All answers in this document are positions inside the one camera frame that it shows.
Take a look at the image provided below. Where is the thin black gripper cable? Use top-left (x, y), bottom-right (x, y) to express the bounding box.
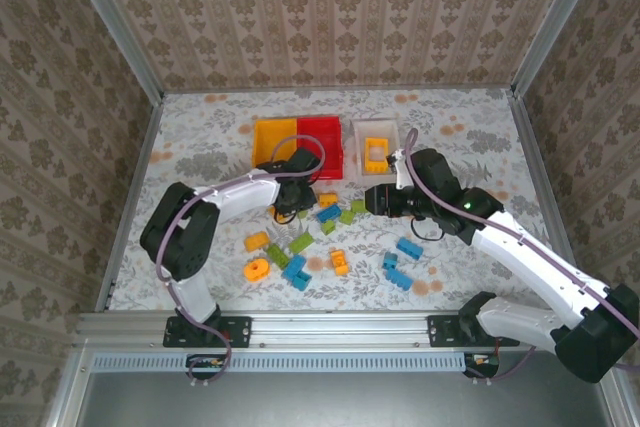
top-left (409, 215), bottom-right (448, 245)
top-left (272, 161), bottom-right (324, 226)

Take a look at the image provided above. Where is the grey metal panel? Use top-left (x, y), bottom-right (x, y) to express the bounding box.
top-left (74, 371), bottom-right (619, 427)

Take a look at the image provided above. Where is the red plastic bin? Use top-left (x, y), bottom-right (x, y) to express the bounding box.
top-left (297, 115), bottom-right (345, 181)

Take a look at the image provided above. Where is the aluminium front rail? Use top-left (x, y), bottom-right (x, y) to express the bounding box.
top-left (74, 310), bottom-right (609, 349)

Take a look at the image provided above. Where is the thin black right gripper cable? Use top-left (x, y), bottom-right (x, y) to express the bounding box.
top-left (409, 215), bottom-right (448, 245)

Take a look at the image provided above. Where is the yellow hollow frame lego brick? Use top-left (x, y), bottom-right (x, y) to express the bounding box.
top-left (363, 136), bottom-right (390, 174)

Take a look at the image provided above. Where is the thin black left gripper cable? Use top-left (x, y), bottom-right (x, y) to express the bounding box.
top-left (272, 161), bottom-right (324, 226)

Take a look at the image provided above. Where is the yellow round lego piece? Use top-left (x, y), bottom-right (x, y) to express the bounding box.
top-left (243, 257), bottom-right (273, 283)

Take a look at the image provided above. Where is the aluminium side rail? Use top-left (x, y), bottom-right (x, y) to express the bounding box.
top-left (94, 94), bottom-right (166, 312)
top-left (506, 90), bottom-right (581, 279)

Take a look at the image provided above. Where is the white plastic bin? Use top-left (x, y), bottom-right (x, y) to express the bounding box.
top-left (351, 118), bottom-right (401, 181)

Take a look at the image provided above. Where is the aluminium frame post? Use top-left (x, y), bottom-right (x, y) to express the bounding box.
top-left (58, 0), bottom-right (166, 103)
top-left (508, 0), bottom-right (610, 97)

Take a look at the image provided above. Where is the slotted grey cable duct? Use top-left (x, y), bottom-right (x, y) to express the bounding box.
top-left (92, 351), bottom-right (466, 375)

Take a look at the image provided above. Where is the yellow plastic bin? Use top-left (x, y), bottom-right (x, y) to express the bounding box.
top-left (251, 117), bottom-right (301, 174)

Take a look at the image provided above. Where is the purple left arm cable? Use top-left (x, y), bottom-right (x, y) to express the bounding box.
top-left (154, 133), bottom-right (327, 389)

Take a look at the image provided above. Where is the small controller board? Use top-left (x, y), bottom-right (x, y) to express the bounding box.
top-left (185, 354), bottom-right (227, 382)
top-left (463, 352), bottom-right (501, 381)

